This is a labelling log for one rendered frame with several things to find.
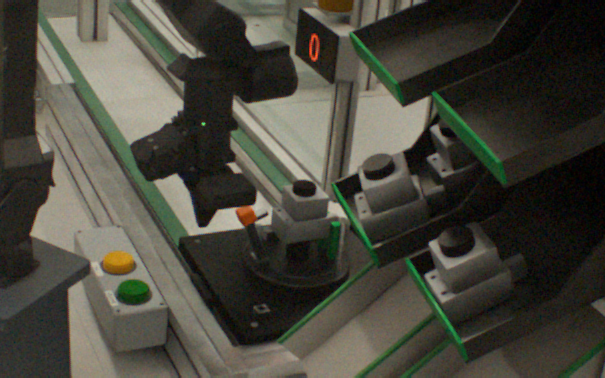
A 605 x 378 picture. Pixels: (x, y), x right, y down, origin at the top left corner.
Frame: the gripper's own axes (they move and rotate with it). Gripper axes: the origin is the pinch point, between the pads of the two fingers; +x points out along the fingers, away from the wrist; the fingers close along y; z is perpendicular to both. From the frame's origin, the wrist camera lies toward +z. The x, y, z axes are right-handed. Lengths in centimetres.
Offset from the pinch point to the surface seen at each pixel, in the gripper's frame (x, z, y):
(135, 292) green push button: 11.7, 8.4, 0.0
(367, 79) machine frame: 22, -66, -80
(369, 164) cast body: -17.9, -5.9, 27.5
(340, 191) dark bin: -11.1, -7.2, 20.3
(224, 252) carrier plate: 12.1, -5.7, -6.5
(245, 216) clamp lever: 2.3, -5.2, 0.9
